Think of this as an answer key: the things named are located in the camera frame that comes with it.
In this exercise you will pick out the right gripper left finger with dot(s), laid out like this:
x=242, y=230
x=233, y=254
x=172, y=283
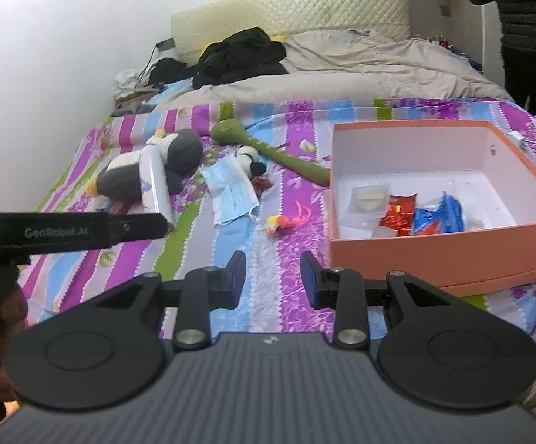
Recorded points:
x=203, y=290

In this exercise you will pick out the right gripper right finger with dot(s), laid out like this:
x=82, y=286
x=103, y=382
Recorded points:
x=348, y=294

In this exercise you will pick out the pink feather ring toy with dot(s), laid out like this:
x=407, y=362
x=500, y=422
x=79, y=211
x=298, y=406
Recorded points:
x=283, y=223

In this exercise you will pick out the red foil snack packet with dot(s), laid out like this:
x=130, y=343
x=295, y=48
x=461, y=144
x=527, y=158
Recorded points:
x=400, y=214

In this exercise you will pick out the blue face mask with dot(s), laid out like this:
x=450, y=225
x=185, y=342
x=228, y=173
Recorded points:
x=231, y=190

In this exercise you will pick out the clear plastic snack bag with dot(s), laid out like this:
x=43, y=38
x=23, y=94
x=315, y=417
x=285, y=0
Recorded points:
x=369, y=198

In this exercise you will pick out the blue snack packet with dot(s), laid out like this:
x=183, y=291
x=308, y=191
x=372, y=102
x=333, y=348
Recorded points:
x=445, y=217

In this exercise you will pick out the small panda plush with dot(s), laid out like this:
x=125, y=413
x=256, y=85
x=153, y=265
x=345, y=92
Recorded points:
x=249, y=160

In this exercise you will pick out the dark red patterned sachet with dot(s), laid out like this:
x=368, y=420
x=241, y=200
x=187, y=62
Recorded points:
x=261, y=184

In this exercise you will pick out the white paper towel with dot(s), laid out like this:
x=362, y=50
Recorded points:
x=482, y=210

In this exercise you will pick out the colourful striped bedsheet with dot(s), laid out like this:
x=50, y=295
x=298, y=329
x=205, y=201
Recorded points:
x=273, y=299

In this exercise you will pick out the orange cardboard box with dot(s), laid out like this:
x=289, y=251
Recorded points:
x=429, y=158

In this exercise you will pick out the grey white penguin plush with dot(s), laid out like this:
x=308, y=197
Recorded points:
x=165, y=160

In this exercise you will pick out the green plush massage stick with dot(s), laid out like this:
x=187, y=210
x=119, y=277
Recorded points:
x=232, y=131

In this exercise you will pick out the beige duvet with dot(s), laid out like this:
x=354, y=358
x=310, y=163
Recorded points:
x=346, y=64

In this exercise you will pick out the black clothes pile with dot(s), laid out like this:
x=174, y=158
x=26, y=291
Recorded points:
x=246, y=54

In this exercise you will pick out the yellow pillow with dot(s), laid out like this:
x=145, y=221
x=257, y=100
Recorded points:
x=279, y=37

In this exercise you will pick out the cream quilted headboard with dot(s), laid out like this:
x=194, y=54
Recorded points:
x=194, y=29

